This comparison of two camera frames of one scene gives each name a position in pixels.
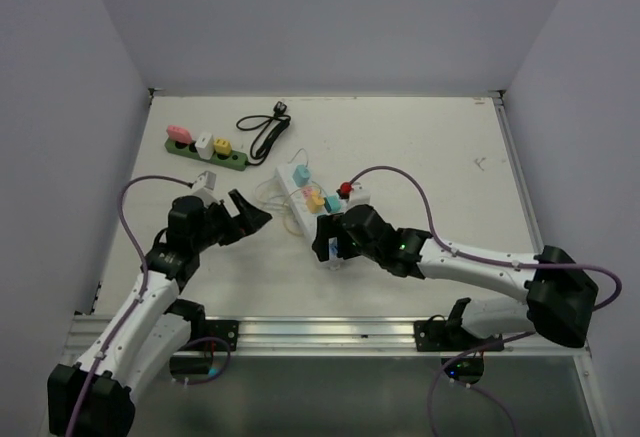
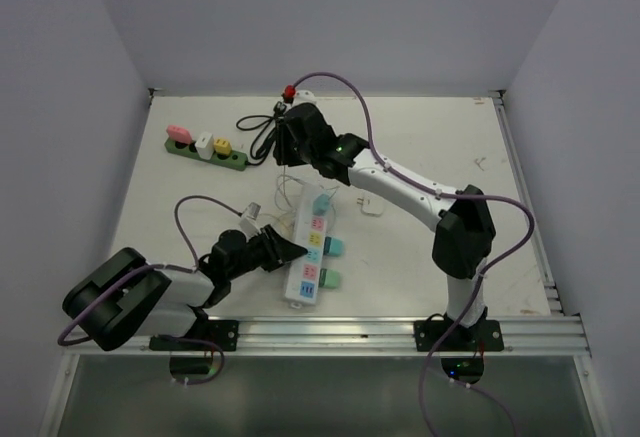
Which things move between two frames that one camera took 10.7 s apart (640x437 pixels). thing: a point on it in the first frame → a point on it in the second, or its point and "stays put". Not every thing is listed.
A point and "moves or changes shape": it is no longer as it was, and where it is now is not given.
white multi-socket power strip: (294, 195) moves or changes shape
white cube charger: (205, 146) stays put
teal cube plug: (332, 203) moves or changes shape
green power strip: (233, 160) stays put
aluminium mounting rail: (334, 337) stays put
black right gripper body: (346, 247) → (300, 154)
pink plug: (179, 133) stays put
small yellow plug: (222, 145) stays put
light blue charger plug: (301, 175) → (321, 204)
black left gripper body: (219, 226) → (256, 254)
